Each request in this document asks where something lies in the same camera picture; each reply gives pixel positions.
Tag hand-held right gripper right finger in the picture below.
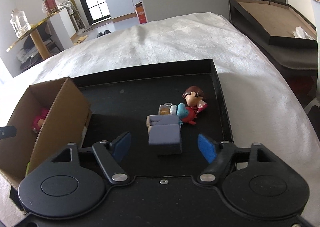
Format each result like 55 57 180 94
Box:
197 134 278 184

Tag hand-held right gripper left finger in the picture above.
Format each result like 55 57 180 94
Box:
46 131 132 184

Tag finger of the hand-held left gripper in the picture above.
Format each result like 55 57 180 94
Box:
0 127 17 140

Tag pink toy figure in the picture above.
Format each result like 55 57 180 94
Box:
32 107 49 132

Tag grey-blue toy sofa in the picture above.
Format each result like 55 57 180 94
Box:
146 114 182 154

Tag black tray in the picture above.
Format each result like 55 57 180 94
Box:
10 59 237 207

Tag brown cardboard box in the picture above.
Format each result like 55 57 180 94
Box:
0 77 92 187

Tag blue-headed red toy figure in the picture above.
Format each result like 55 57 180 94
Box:
176 104 200 126

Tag brown-haired toy figurine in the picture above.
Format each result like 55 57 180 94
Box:
182 86 208 115

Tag toy beer mug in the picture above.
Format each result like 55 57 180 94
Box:
158 102 178 117

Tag clear glass jar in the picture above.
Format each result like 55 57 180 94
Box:
10 9 32 38

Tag round gold-edged table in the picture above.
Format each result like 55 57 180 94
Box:
6 13 61 61

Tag yellow slippers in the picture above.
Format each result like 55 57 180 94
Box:
74 35 89 45

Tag white side cabinet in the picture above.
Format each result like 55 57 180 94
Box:
49 8 76 52

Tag orange carton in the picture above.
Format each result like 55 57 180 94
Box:
134 3 148 25

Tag red can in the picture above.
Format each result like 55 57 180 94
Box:
43 0 59 14

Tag white plastic bag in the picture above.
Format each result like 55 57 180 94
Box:
54 0 73 10

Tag white kitchen cabinet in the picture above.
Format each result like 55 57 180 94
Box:
101 0 141 23

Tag crumpled clear plastic bag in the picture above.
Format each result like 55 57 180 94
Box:
292 26 317 40

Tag white desk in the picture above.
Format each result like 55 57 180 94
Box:
305 0 320 107

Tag dark storage bed frame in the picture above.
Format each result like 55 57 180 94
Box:
225 0 318 73

